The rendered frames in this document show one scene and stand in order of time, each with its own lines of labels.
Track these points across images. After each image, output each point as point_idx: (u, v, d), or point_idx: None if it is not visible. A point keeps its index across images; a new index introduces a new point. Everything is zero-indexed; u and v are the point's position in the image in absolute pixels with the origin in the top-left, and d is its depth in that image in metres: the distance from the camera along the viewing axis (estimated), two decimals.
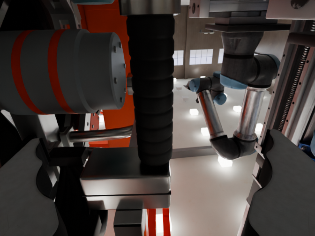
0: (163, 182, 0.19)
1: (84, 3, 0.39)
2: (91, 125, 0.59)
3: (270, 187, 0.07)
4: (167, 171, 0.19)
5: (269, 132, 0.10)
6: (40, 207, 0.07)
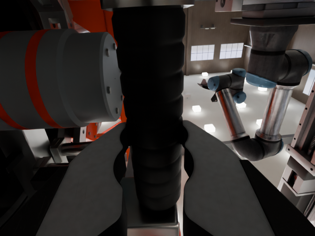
0: (169, 232, 0.14)
1: None
2: (87, 133, 0.55)
3: (194, 174, 0.08)
4: (175, 216, 0.14)
5: (182, 124, 0.11)
6: (111, 190, 0.07)
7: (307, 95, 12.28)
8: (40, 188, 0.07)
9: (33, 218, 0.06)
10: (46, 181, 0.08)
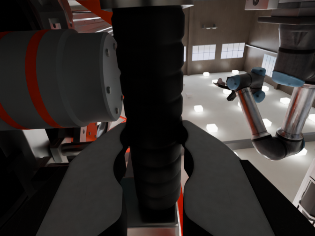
0: (169, 232, 0.14)
1: None
2: (88, 133, 0.55)
3: (194, 174, 0.08)
4: (175, 216, 0.14)
5: (182, 124, 0.11)
6: (111, 190, 0.07)
7: None
8: (40, 188, 0.07)
9: (33, 218, 0.06)
10: (46, 181, 0.08)
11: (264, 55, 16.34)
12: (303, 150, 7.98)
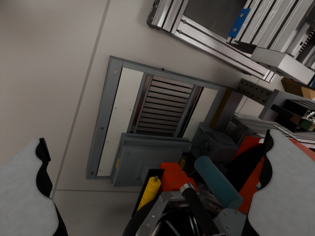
0: None
1: (233, 208, 0.76)
2: None
3: (270, 187, 0.07)
4: (211, 235, 0.44)
5: (269, 132, 0.10)
6: (40, 207, 0.07)
7: None
8: None
9: None
10: None
11: None
12: None
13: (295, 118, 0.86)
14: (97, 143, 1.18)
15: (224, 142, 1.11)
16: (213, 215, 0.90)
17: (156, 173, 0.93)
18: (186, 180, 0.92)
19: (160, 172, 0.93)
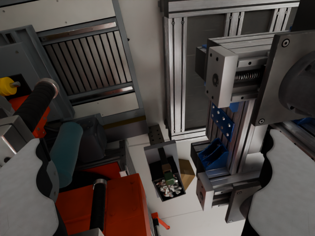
0: (11, 117, 0.26)
1: None
2: None
3: (270, 187, 0.07)
4: (19, 117, 0.27)
5: (269, 132, 0.10)
6: (40, 207, 0.07)
7: None
8: None
9: None
10: None
11: None
12: None
13: (166, 166, 0.86)
14: None
15: (100, 138, 0.96)
16: None
17: (20, 87, 0.68)
18: (39, 125, 0.69)
19: (26, 90, 0.69)
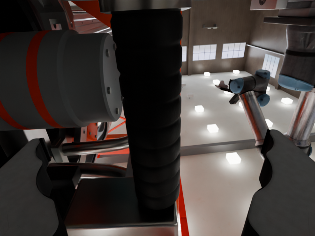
0: (168, 231, 0.14)
1: (74, 0, 0.34)
2: (88, 133, 0.55)
3: (270, 187, 0.07)
4: (174, 215, 0.14)
5: (269, 132, 0.10)
6: (40, 207, 0.07)
7: None
8: None
9: None
10: None
11: (265, 55, 16.26)
12: None
13: None
14: None
15: None
16: None
17: None
18: None
19: None
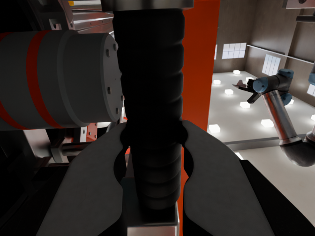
0: (169, 232, 0.14)
1: (74, 0, 0.34)
2: (88, 133, 0.55)
3: (194, 174, 0.08)
4: (175, 215, 0.14)
5: (182, 124, 0.11)
6: (111, 190, 0.07)
7: (311, 95, 12.23)
8: (40, 188, 0.07)
9: (33, 218, 0.06)
10: (46, 181, 0.08)
11: (265, 56, 16.30)
12: None
13: None
14: None
15: None
16: None
17: None
18: None
19: None
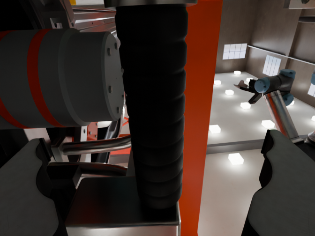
0: (171, 231, 0.14)
1: None
2: (88, 132, 0.55)
3: (270, 187, 0.07)
4: (176, 215, 0.14)
5: (269, 132, 0.10)
6: (40, 207, 0.07)
7: (312, 96, 12.22)
8: None
9: None
10: None
11: (266, 56, 16.29)
12: None
13: None
14: None
15: None
16: None
17: None
18: None
19: None
